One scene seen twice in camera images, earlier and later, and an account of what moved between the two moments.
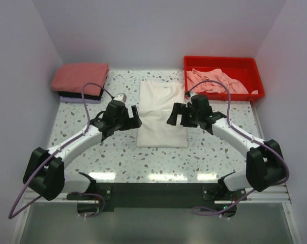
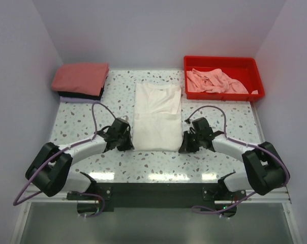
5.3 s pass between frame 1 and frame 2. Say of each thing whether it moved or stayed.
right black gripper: moved
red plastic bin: stayed
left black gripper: moved
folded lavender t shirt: stayed
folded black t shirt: stayed
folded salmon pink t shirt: stayed
